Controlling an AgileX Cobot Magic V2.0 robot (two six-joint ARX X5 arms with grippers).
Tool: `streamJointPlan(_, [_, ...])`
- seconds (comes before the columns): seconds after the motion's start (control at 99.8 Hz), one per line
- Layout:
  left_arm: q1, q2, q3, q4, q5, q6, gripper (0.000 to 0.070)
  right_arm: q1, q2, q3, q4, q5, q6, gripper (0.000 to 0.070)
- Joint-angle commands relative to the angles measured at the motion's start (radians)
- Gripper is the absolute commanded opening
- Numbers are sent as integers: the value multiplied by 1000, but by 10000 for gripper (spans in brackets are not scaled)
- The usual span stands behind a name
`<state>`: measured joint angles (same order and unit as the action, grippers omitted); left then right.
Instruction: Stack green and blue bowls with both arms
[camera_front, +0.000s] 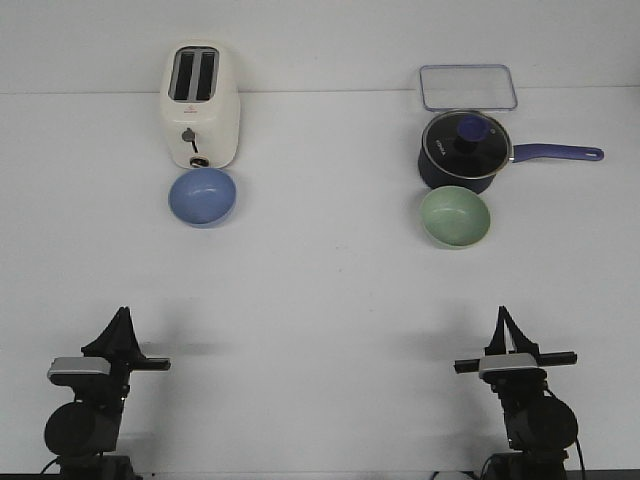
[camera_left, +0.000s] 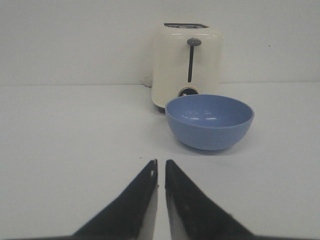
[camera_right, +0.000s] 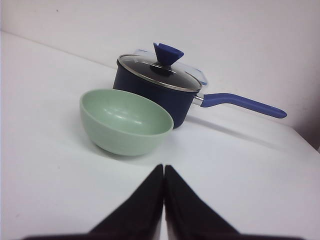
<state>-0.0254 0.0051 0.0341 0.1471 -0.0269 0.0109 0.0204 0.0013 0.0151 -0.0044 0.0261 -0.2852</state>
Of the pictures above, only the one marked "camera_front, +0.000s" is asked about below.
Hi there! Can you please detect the green bowl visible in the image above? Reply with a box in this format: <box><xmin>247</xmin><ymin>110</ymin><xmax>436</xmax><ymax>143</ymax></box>
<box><xmin>419</xmin><ymin>186</ymin><xmax>492</xmax><ymax>249</ymax></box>

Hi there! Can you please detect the glass pot lid blue knob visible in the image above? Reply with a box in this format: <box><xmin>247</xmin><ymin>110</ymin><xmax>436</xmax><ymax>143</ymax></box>
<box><xmin>422</xmin><ymin>110</ymin><xmax>512</xmax><ymax>179</ymax></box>

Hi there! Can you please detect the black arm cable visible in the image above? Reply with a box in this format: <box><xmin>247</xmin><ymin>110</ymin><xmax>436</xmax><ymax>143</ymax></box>
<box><xmin>542</xmin><ymin>387</ymin><xmax>587</xmax><ymax>476</ymax></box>

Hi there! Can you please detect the blue bowl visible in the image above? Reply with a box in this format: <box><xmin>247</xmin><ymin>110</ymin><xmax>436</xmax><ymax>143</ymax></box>
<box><xmin>168</xmin><ymin>168</ymin><xmax>237</xmax><ymax>228</ymax></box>

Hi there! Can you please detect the dark blue saucepan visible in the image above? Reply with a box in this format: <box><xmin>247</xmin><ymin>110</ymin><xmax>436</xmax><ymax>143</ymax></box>
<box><xmin>417</xmin><ymin>133</ymin><xmax>604</xmax><ymax>194</ymax></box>

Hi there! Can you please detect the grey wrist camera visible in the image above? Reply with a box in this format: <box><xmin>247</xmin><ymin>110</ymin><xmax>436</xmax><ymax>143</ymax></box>
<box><xmin>47</xmin><ymin>357</ymin><xmax>111</xmax><ymax>386</ymax></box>
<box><xmin>478</xmin><ymin>353</ymin><xmax>539</xmax><ymax>382</ymax></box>

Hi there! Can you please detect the cream white two-slot toaster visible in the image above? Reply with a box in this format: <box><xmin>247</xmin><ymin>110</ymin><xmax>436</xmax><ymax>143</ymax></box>
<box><xmin>160</xmin><ymin>40</ymin><xmax>241</xmax><ymax>169</ymax></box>

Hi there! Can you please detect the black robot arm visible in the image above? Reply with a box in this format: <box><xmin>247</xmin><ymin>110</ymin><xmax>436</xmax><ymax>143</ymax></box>
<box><xmin>44</xmin><ymin>306</ymin><xmax>171</xmax><ymax>479</ymax></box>
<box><xmin>454</xmin><ymin>306</ymin><xmax>579</xmax><ymax>479</ymax></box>

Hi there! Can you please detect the clear plastic container blue rim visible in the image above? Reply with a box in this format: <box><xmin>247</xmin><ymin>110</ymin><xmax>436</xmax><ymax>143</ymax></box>
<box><xmin>419</xmin><ymin>64</ymin><xmax>518</xmax><ymax>112</ymax></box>

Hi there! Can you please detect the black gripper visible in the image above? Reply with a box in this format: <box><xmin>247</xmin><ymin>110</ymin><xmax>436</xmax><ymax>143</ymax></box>
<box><xmin>453</xmin><ymin>306</ymin><xmax>577</xmax><ymax>391</ymax></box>
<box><xmin>80</xmin><ymin>306</ymin><xmax>171</xmax><ymax>405</ymax></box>

